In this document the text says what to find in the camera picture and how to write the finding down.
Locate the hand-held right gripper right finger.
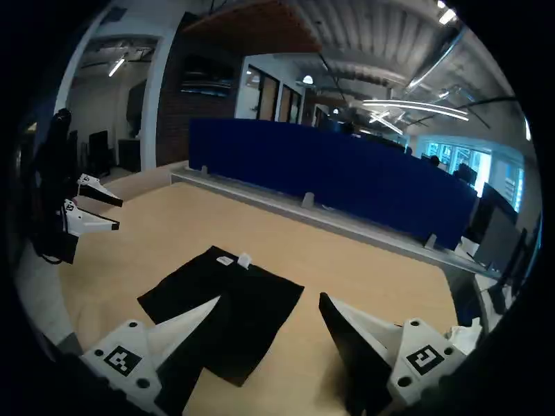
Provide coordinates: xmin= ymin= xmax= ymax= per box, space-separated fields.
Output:
xmin=318 ymin=292 xmax=467 ymax=416

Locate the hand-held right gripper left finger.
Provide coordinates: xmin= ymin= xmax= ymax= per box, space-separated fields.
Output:
xmin=80 ymin=295 xmax=231 ymax=416

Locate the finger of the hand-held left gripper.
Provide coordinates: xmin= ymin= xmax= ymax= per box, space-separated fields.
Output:
xmin=58 ymin=198 xmax=121 ymax=238
xmin=76 ymin=173 xmax=124 ymax=208

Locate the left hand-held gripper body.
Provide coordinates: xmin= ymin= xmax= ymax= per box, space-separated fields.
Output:
xmin=26 ymin=109 xmax=80 ymax=266

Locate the black towel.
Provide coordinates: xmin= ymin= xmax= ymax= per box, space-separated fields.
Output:
xmin=137 ymin=245 xmax=305 ymax=388

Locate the heap of white towels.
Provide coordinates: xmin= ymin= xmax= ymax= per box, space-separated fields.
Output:
xmin=445 ymin=317 xmax=483 ymax=357

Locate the black monitor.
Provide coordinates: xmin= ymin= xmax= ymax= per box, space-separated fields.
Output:
xmin=472 ymin=207 xmax=528 ymax=278

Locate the blue desk screen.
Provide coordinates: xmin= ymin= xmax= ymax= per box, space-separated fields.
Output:
xmin=169 ymin=119 xmax=504 ymax=278

